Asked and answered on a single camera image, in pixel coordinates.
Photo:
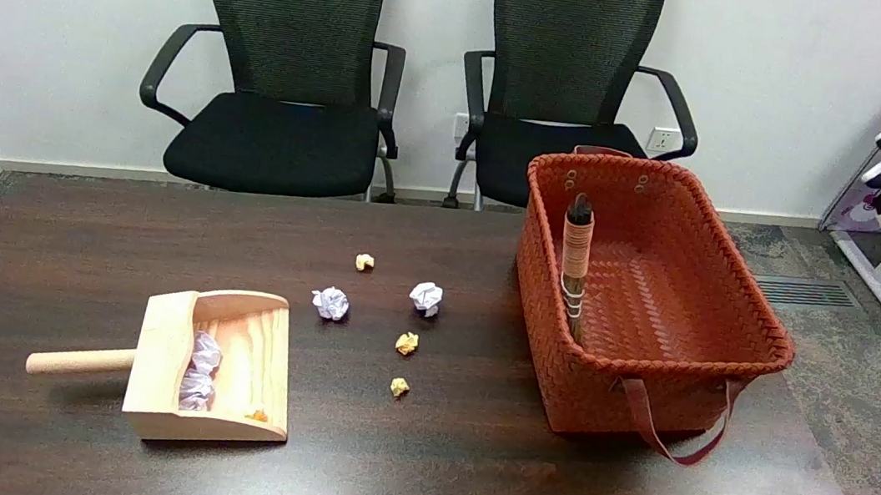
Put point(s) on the brown straw broom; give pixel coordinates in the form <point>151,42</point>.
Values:
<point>576,247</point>

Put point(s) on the metal floor vent grille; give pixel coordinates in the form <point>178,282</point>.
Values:
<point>805,291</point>

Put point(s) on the orange woven basket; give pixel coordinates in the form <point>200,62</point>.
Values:
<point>652,307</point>

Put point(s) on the black mesh office chair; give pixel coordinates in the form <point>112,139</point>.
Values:
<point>283,94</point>
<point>563,69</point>

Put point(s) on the white crumpled paper ball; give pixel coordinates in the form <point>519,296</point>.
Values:
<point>330,303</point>
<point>196,391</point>
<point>207,352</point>
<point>426,297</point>

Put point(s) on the yellow crumpled paper scrap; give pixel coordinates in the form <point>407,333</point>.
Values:
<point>407,343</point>
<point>365,262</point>
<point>399,387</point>

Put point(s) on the small orange paper scrap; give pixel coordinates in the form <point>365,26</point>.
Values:
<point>258,415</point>

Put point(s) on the wooden dustpan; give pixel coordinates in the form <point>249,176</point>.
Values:
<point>223,372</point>

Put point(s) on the white wall socket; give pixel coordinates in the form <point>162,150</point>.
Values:
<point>460,125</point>
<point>662,139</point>

